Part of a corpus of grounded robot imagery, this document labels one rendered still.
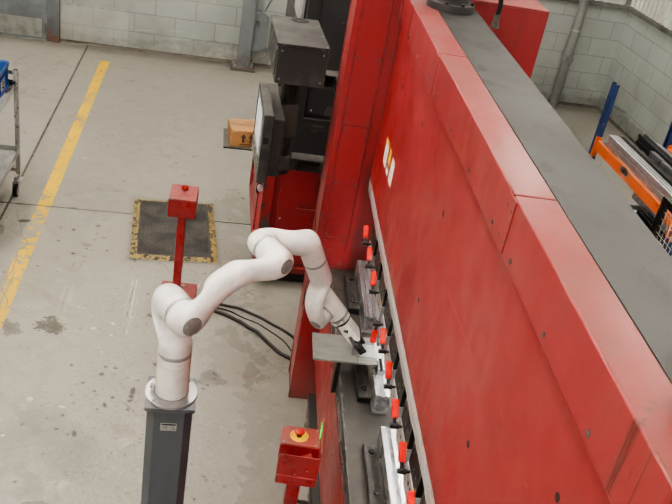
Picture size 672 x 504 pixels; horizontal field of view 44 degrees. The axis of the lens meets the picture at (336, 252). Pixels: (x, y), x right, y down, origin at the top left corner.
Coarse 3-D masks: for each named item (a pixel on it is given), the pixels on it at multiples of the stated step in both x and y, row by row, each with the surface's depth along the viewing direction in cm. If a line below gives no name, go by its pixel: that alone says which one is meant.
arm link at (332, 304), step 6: (330, 288) 327; (330, 294) 325; (330, 300) 326; (336, 300) 328; (324, 306) 325; (330, 306) 326; (336, 306) 327; (342, 306) 330; (330, 312) 326; (336, 312) 328; (342, 312) 329; (336, 318) 329
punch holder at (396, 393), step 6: (396, 372) 286; (396, 378) 285; (402, 378) 275; (396, 384) 284; (402, 384) 274; (396, 390) 283; (402, 390) 273; (390, 396) 290; (396, 396) 280; (402, 396) 273; (390, 402) 288; (402, 402) 274; (402, 408) 276
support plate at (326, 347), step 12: (312, 336) 346; (324, 336) 347; (336, 336) 349; (324, 348) 340; (336, 348) 341; (348, 348) 343; (324, 360) 334; (336, 360) 334; (348, 360) 336; (360, 360) 337; (372, 360) 338
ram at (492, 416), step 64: (384, 128) 373; (384, 192) 353; (448, 192) 244; (448, 256) 236; (448, 320) 228; (512, 320) 177; (448, 384) 220; (512, 384) 172; (448, 448) 213; (512, 448) 168; (576, 448) 139
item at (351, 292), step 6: (348, 276) 412; (354, 276) 413; (348, 282) 407; (354, 282) 408; (348, 288) 402; (354, 288) 403; (348, 294) 397; (354, 294) 398; (348, 300) 392; (348, 306) 388; (354, 306) 389; (354, 312) 388
